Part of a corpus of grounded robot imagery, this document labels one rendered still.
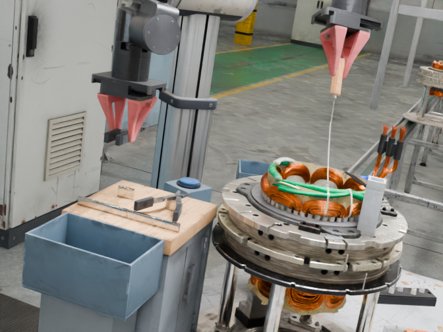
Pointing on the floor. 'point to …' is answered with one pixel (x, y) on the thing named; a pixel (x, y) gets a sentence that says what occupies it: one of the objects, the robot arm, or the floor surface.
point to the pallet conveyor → (411, 163)
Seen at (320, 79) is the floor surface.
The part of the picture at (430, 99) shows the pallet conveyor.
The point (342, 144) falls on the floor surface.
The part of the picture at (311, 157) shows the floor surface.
